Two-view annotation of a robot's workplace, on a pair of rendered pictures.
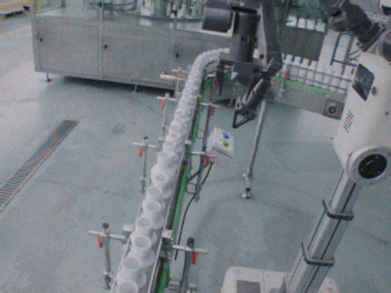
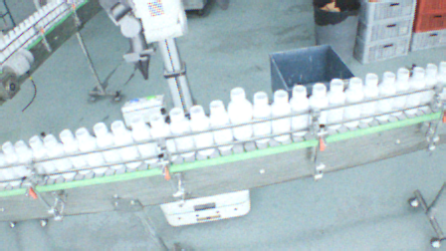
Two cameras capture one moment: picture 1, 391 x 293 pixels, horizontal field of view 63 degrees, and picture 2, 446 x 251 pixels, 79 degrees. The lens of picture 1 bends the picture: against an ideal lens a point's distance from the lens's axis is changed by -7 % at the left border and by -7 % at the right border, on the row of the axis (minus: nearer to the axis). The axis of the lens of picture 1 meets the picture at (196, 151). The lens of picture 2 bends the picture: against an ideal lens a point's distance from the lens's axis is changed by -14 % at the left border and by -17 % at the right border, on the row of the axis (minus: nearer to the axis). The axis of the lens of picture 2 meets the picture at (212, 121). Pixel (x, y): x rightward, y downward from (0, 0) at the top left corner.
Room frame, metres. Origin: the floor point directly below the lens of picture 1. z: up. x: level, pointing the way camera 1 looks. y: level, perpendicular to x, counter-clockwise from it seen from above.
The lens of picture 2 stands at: (0.86, 0.79, 1.71)
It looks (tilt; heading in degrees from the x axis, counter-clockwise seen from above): 41 degrees down; 271
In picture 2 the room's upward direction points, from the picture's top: 12 degrees counter-clockwise
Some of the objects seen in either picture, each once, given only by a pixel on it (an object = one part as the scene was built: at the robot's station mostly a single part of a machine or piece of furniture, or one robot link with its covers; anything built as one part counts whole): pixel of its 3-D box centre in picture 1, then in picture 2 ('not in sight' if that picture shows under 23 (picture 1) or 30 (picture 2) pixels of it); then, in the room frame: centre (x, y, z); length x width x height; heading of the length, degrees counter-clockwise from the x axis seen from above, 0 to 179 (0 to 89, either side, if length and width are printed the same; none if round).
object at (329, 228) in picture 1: (322, 242); (182, 100); (1.01, -0.57, 0.74); 0.11 x 0.11 x 0.40; 89
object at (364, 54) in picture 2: not in sight; (376, 42); (-0.96, -1.83, 0.11); 0.61 x 0.41 x 0.22; 5
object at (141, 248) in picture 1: (140, 268); (334, 104); (0.49, 0.09, 1.08); 0.06 x 0.06 x 0.17
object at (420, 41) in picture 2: not in sight; (422, 31); (-1.66, -1.92, 0.11); 0.61 x 0.41 x 0.22; 2
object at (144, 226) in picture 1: (143, 248); (318, 109); (0.55, 0.09, 1.08); 0.06 x 0.06 x 0.17
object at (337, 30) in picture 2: not in sight; (334, 34); (-0.41, -1.74, 0.32); 0.45 x 0.45 x 0.64
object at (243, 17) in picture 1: (243, 23); not in sight; (0.78, -0.06, 1.57); 0.07 x 0.06 x 0.07; 92
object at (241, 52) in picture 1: (242, 51); not in sight; (0.78, -0.07, 1.51); 0.10 x 0.07 x 0.07; 88
